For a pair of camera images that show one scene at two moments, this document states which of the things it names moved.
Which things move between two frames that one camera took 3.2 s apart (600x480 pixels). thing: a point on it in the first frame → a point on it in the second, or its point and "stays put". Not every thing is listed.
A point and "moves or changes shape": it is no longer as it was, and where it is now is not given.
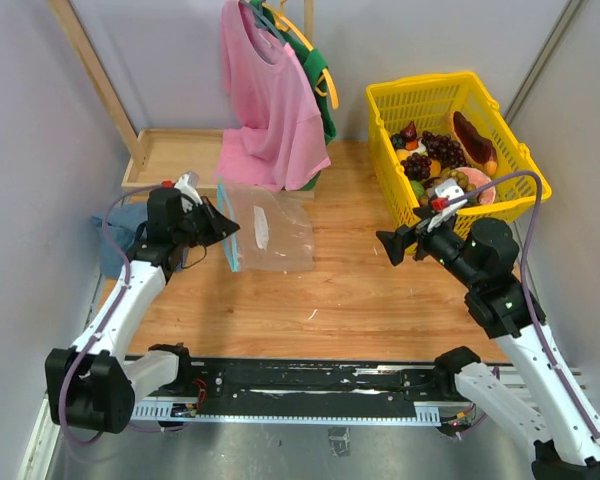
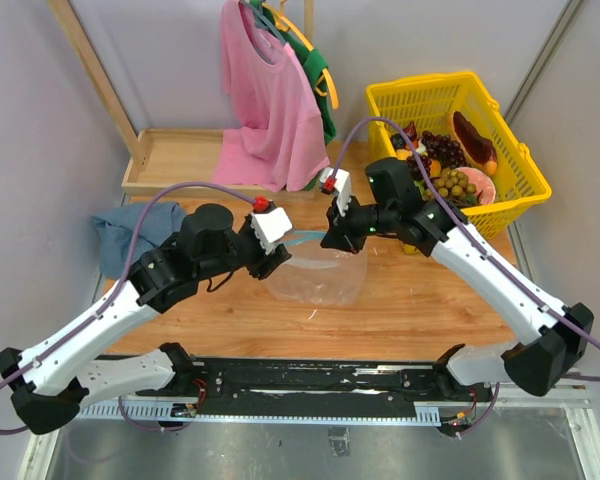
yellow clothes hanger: (284, 23) stays put
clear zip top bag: (276, 229) moves or changes shape
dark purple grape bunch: (446, 151) stays put
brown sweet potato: (476, 149) stays put
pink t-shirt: (277, 137) stays put
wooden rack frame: (105, 87) stays put
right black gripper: (394, 242) → (339, 233)
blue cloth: (124, 220) stays put
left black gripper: (220, 226) → (266, 263)
